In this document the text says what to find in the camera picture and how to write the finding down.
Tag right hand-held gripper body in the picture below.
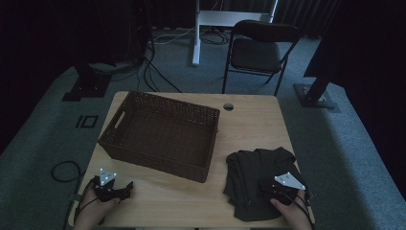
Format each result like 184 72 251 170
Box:
261 172 306 206

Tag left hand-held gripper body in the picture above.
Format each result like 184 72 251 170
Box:
92 168 130 203

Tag dark cloth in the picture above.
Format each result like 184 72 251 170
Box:
222 146 308 222

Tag brown wicker basket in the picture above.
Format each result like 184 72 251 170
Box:
97 90 221 184

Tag person's left hand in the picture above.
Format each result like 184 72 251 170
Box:
74 187 122 230

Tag person's right hand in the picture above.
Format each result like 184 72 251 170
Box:
269 189 314 230

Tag black metal stand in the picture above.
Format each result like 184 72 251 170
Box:
61 60 112 103
293 75 341 113

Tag black folding chair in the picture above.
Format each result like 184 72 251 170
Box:
221 19 302 97

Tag right hand-held gripper cable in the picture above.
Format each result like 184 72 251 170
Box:
281 189 316 226

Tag hand-held gripper cable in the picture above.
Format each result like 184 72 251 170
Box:
281 189 316 226
72 178 100 226

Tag left hand-held gripper cable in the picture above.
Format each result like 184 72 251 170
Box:
72 178 100 226

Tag black cable loop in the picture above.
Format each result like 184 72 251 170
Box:
50 160 83 184

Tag black floor cables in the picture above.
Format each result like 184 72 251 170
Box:
136 30 184 94

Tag white floor cable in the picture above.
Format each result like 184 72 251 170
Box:
152 27 196 45

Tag white metal desk frame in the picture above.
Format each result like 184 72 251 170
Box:
191 0 280 67

